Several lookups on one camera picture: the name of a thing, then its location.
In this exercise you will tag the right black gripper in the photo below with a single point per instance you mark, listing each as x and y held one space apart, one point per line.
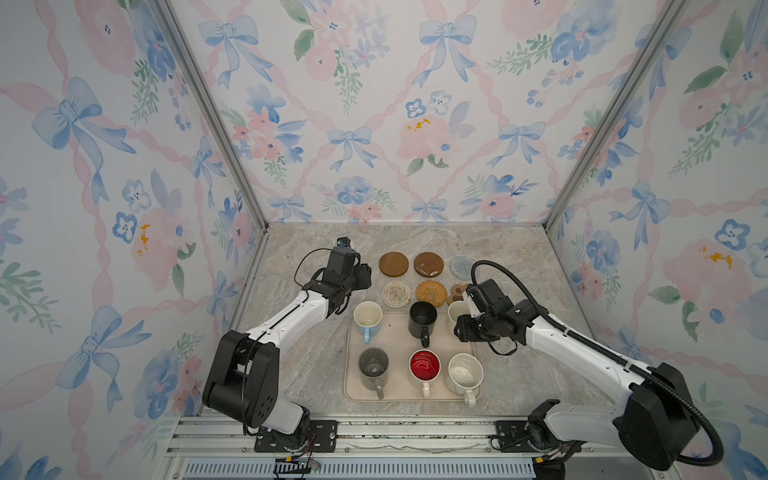
463 331

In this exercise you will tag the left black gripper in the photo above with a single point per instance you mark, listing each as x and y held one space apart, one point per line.
363 273

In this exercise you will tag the white and blue mug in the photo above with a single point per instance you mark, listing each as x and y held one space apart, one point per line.
368 316

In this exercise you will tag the cream mug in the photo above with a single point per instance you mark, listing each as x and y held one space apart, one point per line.
455 311

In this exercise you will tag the clear patterned glass coaster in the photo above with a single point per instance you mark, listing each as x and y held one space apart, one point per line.
395 294

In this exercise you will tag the matte brown wooden coaster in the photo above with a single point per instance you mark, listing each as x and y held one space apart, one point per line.
393 264

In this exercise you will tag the woven rattan round coaster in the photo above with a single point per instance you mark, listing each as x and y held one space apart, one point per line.
432 292

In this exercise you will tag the glossy brown wooden coaster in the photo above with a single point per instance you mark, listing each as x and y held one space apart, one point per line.
428 264

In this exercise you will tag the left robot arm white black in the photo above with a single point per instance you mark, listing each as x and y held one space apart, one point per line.
243 381

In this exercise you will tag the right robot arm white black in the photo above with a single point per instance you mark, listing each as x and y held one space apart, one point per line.
652 416

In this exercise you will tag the cork paw print coaster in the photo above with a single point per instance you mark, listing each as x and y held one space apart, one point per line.
456 293

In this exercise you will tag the grey braided round coaster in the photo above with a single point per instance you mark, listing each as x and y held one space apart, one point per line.
461 267

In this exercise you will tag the grey mug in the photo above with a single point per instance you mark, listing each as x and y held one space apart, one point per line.
373 364

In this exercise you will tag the black mug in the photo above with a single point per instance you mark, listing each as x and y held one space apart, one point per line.
422 320

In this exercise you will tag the red interior white mug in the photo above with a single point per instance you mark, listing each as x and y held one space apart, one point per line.
424 368

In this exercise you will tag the beige serving tray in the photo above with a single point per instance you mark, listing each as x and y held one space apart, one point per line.
398 344

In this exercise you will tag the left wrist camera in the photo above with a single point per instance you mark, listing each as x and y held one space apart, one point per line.
343 258

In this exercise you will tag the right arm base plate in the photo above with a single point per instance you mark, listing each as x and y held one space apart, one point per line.
510 435

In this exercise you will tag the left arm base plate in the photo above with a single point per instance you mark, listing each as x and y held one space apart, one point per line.
318 436

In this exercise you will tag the aluminium front rail frame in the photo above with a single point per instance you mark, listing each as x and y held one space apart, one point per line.
212 446

